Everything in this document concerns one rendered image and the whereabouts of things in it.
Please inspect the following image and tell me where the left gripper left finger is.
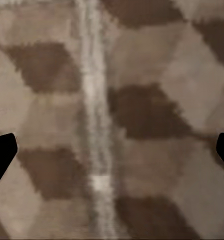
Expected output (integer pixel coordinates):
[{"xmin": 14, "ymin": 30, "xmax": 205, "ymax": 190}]
[{"xmin": 0, "ymin": 133, "xmax": 18, "ymax": 179}]

